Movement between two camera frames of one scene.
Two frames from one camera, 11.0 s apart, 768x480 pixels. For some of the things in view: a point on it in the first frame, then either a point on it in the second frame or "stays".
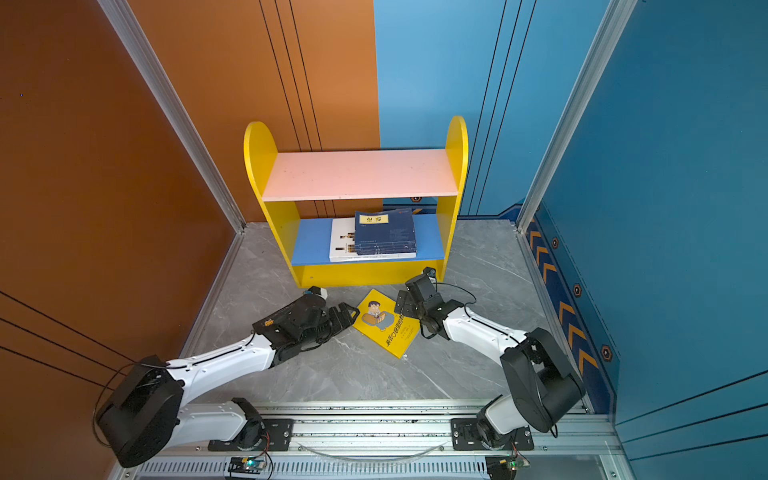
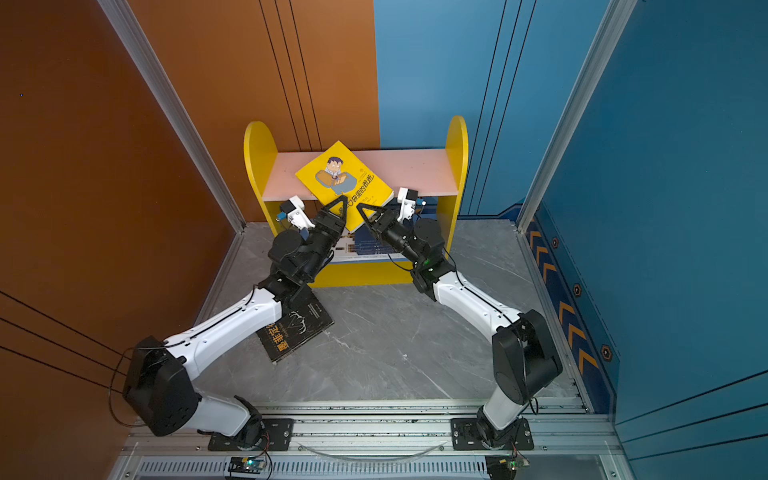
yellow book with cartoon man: x=378 y=321 -> x=338 y=173
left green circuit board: x=248 y=464 stays
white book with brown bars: x=343 y=243 stays
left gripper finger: x=340 y=317 -> x=342 y=199
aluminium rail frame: x=393 y=441 stays
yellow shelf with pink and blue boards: x=362 y=176 stays
